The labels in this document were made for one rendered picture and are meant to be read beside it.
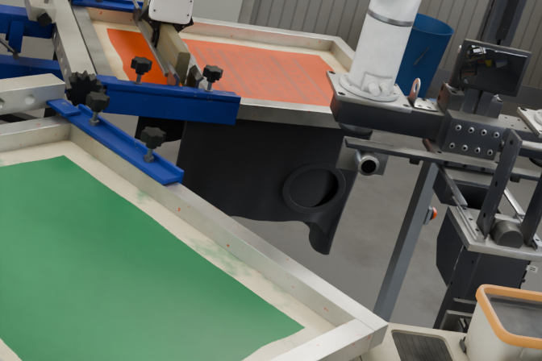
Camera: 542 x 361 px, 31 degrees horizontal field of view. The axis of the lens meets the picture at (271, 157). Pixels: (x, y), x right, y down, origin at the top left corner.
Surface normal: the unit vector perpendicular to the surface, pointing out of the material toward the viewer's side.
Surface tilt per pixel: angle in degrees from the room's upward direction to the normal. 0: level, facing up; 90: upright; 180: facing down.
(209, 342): 0
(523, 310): 0
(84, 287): 0
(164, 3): 90
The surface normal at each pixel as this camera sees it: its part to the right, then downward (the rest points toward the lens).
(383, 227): 0.23, -0.88
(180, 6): 0.29, 0.47
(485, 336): -0.97, -0.14
